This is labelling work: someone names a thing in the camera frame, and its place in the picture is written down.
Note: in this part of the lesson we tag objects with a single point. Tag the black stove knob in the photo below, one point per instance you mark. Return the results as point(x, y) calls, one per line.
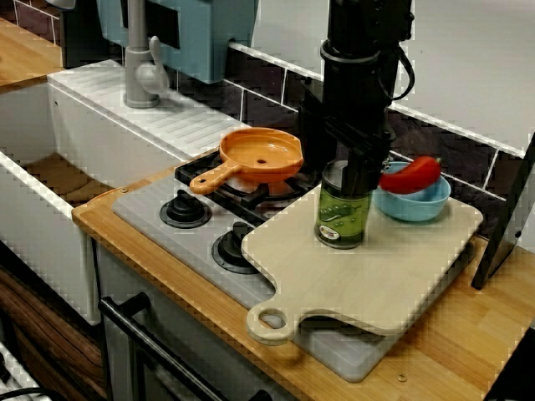
point(234, 246)
point(184, 211)

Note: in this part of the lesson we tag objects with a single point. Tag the black burner grate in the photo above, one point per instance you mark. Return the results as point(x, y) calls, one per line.
point(190, 171)

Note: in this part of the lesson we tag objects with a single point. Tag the grey toy faucet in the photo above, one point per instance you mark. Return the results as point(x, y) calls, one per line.
point(136, 62)

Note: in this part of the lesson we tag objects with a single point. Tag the orange toy frying pan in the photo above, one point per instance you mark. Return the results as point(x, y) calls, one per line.
point(263, 154)

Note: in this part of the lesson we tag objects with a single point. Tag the light blue bowl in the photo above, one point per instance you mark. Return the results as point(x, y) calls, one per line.
point(418, 209)

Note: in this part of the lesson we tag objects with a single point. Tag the grey toy stove top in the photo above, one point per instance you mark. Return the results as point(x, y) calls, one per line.
point(142, 204)

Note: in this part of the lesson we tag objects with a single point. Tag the red chili pepper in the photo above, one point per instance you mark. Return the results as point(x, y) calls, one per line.
point(409, 175)

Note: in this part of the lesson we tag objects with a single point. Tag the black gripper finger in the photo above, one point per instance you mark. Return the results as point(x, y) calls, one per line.
point(361, 175)
point(317, 142)

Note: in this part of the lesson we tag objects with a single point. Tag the dark upright panel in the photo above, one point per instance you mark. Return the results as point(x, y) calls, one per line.
point(501, 234)

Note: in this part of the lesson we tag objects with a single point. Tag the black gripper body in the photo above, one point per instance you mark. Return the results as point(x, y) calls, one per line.
point(355, 96)

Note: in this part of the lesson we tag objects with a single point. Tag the green can with grey lid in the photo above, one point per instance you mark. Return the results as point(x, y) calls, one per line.
point(334, 221)

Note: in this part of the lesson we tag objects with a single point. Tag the white toy sink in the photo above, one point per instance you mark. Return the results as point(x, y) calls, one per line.
point(96, 108)

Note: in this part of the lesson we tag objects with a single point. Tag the teal blue box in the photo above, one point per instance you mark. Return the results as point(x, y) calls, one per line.
point(200, 42)

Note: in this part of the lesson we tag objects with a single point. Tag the aluminium extrusion frame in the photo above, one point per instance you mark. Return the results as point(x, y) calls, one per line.
point(12, 372)

